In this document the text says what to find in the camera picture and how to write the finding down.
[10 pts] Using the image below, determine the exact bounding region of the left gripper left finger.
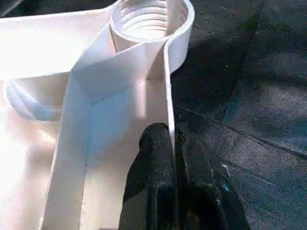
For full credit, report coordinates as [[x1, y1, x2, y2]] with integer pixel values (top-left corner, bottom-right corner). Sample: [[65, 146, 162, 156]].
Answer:
[[119, 122, 179, 230]]

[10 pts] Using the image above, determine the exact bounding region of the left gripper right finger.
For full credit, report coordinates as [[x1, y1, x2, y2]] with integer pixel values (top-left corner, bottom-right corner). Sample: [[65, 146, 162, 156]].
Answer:
[[174, 130, 251, 230]]

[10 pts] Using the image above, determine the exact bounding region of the white plastic table top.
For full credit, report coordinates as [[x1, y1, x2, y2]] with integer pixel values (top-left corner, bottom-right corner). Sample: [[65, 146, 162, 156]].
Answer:
[[0, 0, 195, 230]]

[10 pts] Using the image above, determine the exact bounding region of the black table mat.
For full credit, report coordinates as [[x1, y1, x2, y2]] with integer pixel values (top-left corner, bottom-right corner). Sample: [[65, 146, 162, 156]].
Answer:
[[0, 0, 307, 230]]

